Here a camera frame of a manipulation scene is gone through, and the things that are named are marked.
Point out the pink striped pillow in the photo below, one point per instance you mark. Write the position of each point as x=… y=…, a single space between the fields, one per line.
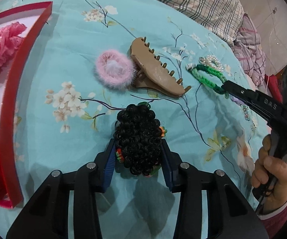
x=248 y=51

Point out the pink lace scrunchie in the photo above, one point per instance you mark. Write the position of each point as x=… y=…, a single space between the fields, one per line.
x=10 y=41

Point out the tan claw hair clip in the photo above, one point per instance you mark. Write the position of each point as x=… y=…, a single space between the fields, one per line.
x=152 y=73

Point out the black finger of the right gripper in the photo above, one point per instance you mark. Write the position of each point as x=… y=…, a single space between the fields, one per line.
x=240 y=93

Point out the red shallow box tray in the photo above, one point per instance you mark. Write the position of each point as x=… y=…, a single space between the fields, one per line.
x=34 y=16

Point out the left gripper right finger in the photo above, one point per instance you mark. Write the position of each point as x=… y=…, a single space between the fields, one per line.
x=183 y=178

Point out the pink fluffy scrunchie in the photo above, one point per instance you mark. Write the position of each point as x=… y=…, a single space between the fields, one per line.
x=115 y=70

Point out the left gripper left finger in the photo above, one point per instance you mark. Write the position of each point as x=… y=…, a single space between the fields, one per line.
x=90 y=179

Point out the pearl beaded scrunchie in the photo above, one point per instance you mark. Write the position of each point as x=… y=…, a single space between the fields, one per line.
x=211 y=61

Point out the black curly scrunchie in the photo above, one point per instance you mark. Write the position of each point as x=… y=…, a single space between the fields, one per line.
x=138 y=134

